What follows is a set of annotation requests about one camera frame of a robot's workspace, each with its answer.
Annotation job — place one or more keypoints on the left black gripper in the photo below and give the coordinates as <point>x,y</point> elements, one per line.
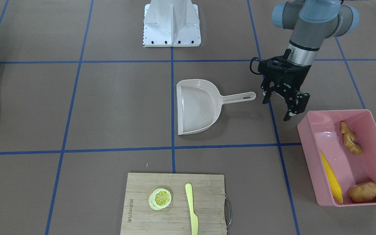
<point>289,81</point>

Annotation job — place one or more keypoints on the tan toy ginger root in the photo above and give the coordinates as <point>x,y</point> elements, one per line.
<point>349,138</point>

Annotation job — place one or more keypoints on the beige plastic dustpan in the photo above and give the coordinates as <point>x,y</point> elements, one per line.
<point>199,104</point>

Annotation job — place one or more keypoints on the yellow toy corn cob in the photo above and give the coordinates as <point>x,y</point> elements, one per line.
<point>332,180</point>

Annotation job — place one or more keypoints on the brown toy potato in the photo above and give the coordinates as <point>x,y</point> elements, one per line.
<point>362,192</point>

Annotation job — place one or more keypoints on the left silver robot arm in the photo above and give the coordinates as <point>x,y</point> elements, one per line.
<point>311,22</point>

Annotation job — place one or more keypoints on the pink plastic bin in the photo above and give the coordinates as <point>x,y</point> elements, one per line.
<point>319,132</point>

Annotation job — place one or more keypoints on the yellow plastic knife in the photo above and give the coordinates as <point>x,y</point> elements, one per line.
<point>193,216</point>

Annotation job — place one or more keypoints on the yellow lemon slices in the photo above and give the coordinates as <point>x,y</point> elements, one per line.
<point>159,199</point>

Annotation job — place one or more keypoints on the wooden cutting board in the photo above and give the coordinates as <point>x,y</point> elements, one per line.
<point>209,200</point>

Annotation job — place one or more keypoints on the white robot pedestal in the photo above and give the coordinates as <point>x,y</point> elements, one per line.
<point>171,23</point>

